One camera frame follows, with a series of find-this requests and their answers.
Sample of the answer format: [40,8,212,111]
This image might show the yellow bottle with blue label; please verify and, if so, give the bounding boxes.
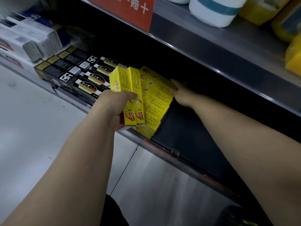
[271,2,301,43]

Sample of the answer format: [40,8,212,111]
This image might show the person's dark trousers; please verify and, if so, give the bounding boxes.
[100,194,130,226]

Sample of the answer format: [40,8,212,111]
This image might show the row of black gold cartons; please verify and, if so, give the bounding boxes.
[35,46,128,104]

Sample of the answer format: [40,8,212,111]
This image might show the person's right hand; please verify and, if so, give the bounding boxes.
[170,79,205,109]

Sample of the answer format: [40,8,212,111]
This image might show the white jug with teal band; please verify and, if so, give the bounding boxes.
[189,0,249,28]

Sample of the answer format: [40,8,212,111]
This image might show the pile of white grey cartons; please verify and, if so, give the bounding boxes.
[0,11,63,69]

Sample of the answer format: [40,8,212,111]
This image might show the grey metal shelf board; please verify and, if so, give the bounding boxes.
[75,0,301,118]

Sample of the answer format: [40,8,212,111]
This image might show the yellow printed box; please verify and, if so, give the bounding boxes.
[109,66,138,126]
[128,67,146,124]

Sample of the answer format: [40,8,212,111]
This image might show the person's left forearm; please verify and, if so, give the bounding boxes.
[0,106,117,226]

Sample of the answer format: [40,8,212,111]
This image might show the black shelf with price rail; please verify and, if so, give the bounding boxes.
[0,55,273,226]

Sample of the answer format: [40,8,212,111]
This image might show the yellow liquid bottle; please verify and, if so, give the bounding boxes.
[238,0,293,26]

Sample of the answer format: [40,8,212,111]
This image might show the person's right forearm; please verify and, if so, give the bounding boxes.
[192,95,301,226]

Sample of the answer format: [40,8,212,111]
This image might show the person's left hand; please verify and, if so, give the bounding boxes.
[94,90,139,130]

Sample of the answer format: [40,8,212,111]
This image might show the red hanging sign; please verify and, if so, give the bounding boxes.
[82,0,156,32]

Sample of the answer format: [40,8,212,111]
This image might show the stack of yellow packets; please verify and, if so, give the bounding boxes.
[130,66,175,140]

